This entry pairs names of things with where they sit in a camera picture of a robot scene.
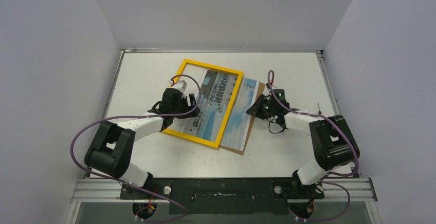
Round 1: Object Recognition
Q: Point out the yellow wooden photo frame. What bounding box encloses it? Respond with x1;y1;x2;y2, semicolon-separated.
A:
162;59;243;148

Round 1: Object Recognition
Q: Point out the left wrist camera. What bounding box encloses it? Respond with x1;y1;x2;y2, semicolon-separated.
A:
171;80;187;95

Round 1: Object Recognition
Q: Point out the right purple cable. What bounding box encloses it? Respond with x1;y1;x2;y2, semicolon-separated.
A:
267;70;360;222

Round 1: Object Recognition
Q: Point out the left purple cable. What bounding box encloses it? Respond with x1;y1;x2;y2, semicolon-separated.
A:
69;74;202;224

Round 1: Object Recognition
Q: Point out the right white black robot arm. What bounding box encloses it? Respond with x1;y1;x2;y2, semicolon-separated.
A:
246;89;360;198

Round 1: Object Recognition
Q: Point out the purple cable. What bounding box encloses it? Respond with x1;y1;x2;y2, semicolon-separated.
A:
267;70;360;222
69;74;202;224

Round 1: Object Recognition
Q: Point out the aluminium rail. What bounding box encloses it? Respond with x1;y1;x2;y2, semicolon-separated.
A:
69;177;378;203

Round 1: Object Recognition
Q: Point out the brown fibreboard backing board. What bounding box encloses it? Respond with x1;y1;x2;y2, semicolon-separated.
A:
220;78;265;155

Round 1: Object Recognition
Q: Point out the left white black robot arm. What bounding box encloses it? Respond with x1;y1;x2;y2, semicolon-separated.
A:
84;87;200;199

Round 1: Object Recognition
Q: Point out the blue building photo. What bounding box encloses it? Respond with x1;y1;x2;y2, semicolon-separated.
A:
173;68;260;151

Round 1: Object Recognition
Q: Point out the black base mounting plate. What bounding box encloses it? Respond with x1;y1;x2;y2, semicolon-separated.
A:
119;179;324;216

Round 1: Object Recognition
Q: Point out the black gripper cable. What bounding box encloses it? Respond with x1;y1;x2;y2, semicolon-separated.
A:
267;118;286;135

